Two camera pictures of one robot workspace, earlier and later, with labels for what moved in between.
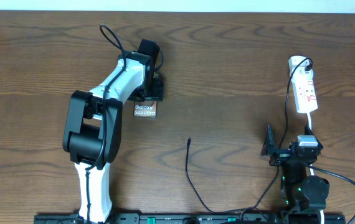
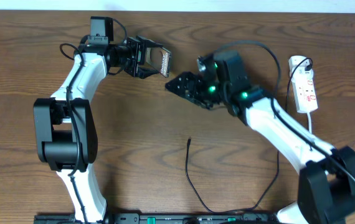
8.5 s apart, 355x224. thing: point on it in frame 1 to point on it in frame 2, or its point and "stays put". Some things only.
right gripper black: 280,156 to 186,77
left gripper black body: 152,91 to 127,55
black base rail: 200,218 stays put
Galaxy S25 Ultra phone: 145,109 to 160,58
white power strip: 304,92 stays put
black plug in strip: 309,66 stays put
